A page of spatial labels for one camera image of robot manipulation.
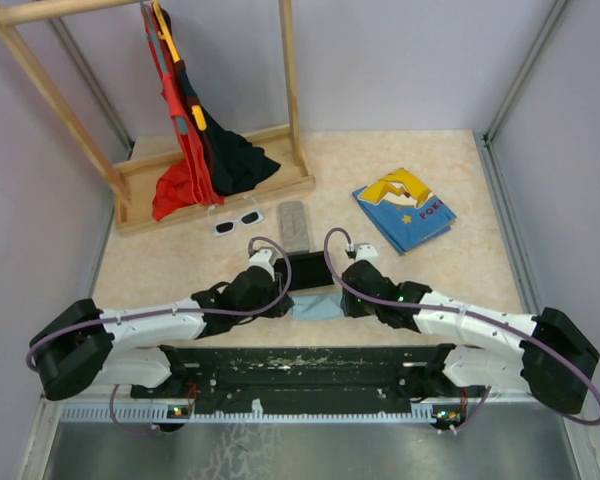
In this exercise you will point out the blue yellow folded cloth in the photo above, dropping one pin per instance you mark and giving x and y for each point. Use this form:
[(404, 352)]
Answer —
[(404, 210)]

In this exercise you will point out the red garment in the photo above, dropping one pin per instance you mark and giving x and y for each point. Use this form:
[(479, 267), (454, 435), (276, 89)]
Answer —
[(187, 182)]

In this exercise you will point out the grey red clothes hanger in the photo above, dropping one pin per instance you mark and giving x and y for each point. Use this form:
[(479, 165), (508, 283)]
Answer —
[(165, 55)]

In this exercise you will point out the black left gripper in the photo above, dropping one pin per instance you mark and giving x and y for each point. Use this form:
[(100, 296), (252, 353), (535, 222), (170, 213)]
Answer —
[(282, 306)]

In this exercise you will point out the wooden clothes rack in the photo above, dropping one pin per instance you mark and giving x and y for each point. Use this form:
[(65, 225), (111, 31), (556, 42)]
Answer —
[(133, 182)]

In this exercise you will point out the grey glasses case green lining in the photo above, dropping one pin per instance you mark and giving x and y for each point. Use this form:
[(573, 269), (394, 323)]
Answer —
[(293, 227)]

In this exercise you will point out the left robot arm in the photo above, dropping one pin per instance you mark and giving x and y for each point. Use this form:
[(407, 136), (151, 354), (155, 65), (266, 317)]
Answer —
[(85, 345)]

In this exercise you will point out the yellow clothes hanger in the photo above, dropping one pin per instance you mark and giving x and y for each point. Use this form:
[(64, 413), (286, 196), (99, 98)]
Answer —
[(195, 108)]

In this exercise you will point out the black hanging garment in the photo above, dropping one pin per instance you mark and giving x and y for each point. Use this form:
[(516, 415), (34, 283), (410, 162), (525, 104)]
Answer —
[(235, 164)]

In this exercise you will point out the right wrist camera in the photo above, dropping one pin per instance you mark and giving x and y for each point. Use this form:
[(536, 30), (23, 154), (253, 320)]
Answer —
[(364, 252)]

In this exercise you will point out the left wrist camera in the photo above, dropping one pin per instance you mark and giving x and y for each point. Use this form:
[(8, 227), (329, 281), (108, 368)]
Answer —
[(264, 259)]

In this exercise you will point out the light blue lens cloth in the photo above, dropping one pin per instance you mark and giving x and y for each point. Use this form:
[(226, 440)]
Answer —
[(316, 307)]

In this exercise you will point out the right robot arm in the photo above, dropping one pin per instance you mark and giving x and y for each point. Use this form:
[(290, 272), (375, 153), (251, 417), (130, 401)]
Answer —
[(545, 355)]

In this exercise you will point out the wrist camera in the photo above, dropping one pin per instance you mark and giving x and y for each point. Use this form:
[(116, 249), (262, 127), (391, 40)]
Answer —
[(364, 252), (264, 259)]

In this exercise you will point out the white sunglasses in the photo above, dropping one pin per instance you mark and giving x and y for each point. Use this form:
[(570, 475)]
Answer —
[(252, 217)]

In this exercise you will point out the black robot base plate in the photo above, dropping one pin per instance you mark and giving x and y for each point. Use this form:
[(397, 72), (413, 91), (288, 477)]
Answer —
[(311, 380)]

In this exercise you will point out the black glasses case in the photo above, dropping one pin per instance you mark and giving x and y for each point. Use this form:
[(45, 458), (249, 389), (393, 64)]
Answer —
[(309, 271)]

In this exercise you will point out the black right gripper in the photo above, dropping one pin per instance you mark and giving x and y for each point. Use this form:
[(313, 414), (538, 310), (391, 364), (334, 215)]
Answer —
[(351, 309)]

